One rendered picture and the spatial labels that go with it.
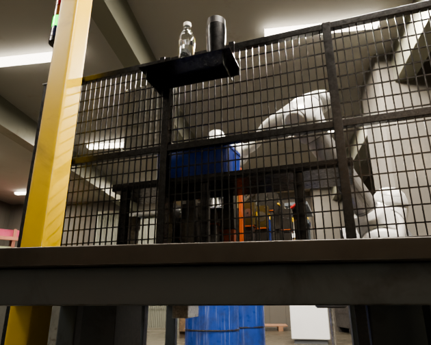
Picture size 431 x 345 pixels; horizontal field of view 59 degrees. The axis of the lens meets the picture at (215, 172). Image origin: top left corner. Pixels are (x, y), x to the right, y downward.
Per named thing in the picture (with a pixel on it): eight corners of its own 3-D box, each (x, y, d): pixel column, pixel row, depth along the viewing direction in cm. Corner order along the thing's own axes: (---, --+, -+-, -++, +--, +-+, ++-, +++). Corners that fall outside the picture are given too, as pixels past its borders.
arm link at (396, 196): (406, 225, 182) (412, 184, 174) (403, 246, 168) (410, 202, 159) (370, 219, 190) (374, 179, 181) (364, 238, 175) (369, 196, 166)
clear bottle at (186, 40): (181, 72, 147) (183, 31, 153) (197, 70, 145) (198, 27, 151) (174, 64, 141) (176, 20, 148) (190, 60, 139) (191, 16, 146)
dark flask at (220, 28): (210, 68, 144) (210, 29, 150) (228, 64, 141) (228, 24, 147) (202, 56, 137) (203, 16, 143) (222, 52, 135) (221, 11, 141)
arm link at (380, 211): (414, 232, 163) (412, 261, 146) (379, 244, 173) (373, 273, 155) (313, 85, 159) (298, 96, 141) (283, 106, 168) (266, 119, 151)
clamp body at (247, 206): (245, 278, 178) (243, 205, 190) (265, 277, 175) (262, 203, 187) (241, 277, 172) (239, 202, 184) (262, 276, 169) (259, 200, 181)
